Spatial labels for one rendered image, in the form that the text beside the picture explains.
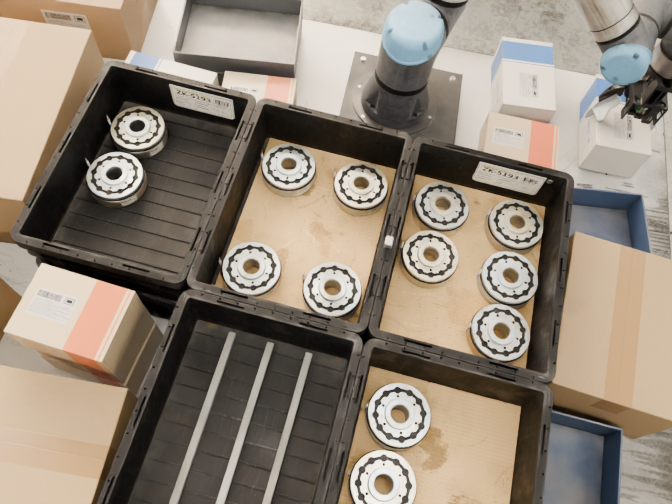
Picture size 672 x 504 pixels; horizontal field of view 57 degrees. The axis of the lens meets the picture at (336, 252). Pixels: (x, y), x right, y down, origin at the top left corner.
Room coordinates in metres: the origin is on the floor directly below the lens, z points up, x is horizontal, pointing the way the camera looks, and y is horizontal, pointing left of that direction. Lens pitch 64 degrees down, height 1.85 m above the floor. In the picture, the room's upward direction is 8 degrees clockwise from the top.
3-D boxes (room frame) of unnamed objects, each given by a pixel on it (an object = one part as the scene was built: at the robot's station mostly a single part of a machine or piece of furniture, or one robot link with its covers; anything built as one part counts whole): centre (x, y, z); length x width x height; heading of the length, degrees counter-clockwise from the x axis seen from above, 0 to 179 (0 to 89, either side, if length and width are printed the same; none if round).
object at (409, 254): (0.49, -0.17, 0.86); 0.10 x 0.10 x 0.01
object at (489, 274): (0.48, -0.31, 0.86); 0.10 x 0.10 x 0.01
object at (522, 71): (1.03, -0.37, 0.74); 0.20 x 0.12 x 0.09; 1
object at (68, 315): (0.28, 0.39, 0.89); 0.16 x 0.12 x 0.07; 81
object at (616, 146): (0.94, -0.58, 0.76); 0.20 x 0.12 x 0.09; 177
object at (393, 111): (0.92, -0.08, 0.80); 0.15 x 0.15 x 0.10
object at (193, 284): (0.52, 0.06, 0.92); 0.40 x 0.30 x 0.02; 173
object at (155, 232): (0.56, 0.36, 0.87); 0.40 x 0.30 x 0.11; 173
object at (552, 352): (0.49, -0.24, 0.92); 0.40 x 0.30 x 0.02; 173
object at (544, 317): (0.49, -0.24, 0.87); 0.40 x 0.30 x 0.11; 173
